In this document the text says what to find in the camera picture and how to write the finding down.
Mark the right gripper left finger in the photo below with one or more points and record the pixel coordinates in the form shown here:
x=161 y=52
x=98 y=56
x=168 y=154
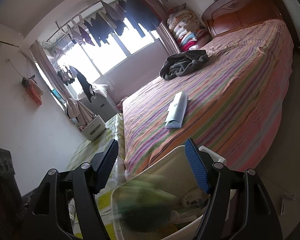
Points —
x=48 y=214

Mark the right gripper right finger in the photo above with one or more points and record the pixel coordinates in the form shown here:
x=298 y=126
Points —
x=239 y=206

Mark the green broccoli plush toy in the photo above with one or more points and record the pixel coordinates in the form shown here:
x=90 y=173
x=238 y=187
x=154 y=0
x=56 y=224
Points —
x=142 y=204

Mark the cream plastic trash bin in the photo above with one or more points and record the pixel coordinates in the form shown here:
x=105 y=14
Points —
x=170 y=178

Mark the white storage basket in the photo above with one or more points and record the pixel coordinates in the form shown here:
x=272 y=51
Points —
x=94 y=129

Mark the checkered plastic tablecloth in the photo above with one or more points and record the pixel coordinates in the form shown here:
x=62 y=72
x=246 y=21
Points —
x=91 y=152

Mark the orange cloth on hook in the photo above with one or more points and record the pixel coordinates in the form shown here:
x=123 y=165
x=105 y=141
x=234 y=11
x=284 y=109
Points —
x=33 y=89

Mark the beige hanging bag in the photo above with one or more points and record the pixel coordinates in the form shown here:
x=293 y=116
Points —
x=77 y=110

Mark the bed with striped sheet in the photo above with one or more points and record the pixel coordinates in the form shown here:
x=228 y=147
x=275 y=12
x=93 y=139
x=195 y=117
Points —
x=234 y=106

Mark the white air cooler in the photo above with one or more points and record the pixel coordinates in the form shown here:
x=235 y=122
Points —
x=101 y=103

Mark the left pink curtain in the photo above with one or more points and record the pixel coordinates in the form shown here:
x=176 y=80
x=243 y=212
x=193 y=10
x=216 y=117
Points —
x=49 y=70

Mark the pink curtain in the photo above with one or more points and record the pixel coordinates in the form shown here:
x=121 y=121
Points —
x=167 y=39
x=49 y=70

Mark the black hanging garment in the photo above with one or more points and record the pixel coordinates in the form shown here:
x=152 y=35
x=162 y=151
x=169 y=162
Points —
x=87 y=87

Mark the light blue folded case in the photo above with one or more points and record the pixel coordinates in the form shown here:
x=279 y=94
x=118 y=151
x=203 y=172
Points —
x=176 y=111

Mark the dark grey blanket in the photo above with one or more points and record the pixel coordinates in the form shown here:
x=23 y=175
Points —
x=182 y=64

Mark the right pink curtain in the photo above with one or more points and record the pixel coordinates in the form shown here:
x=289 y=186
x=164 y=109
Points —
x=167 y=39

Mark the stack of folded quilts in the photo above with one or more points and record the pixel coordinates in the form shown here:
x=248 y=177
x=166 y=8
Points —
x=186 y=29

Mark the wooden headboard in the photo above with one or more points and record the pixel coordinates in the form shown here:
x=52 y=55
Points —
x=225 y=16

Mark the hanging dark clothes row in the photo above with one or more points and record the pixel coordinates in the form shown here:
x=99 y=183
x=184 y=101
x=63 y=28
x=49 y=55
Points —
x=110 y=20

